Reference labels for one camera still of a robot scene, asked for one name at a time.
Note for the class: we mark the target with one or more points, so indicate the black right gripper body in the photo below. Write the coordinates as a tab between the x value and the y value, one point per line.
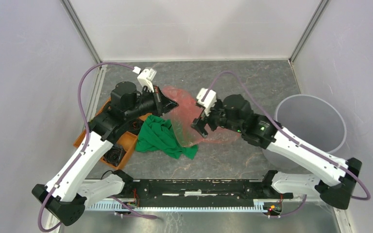
218	118

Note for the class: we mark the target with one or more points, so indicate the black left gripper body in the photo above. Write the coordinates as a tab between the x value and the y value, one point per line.
145	104

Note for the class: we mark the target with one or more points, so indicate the red plastic trash bag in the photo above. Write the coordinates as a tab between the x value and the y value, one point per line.
183	116

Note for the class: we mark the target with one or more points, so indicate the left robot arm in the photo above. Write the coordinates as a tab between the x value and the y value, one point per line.
65	196

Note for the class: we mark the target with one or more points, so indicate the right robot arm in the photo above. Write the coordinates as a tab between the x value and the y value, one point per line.
331	178

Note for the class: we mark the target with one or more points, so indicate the grey plastic trash bin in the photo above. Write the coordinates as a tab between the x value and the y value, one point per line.
313	120

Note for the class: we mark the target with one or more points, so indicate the green cloth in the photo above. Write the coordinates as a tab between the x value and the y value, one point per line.
157	134

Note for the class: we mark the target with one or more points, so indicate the orange compartment tray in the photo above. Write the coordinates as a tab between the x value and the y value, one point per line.
127	140

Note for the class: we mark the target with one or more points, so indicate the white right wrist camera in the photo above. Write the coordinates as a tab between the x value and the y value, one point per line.
206	99

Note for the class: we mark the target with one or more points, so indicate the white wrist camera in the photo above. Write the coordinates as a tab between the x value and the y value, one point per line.
145	77
206	99

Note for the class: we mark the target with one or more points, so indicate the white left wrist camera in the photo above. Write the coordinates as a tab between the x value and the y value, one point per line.
145	77

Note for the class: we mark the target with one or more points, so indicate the slotted cable duct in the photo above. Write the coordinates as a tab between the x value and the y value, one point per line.
112	205

